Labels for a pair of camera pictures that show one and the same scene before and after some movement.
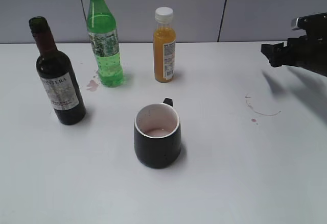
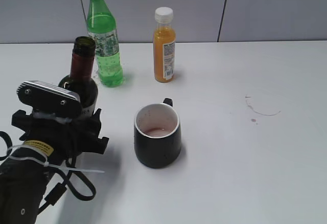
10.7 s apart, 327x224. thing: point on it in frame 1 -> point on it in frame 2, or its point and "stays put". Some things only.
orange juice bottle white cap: [164, 45] stays put
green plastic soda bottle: [101, 28] stays put
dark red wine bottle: [58, 73] -> [82, 80]
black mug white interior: [157, 134] stays put
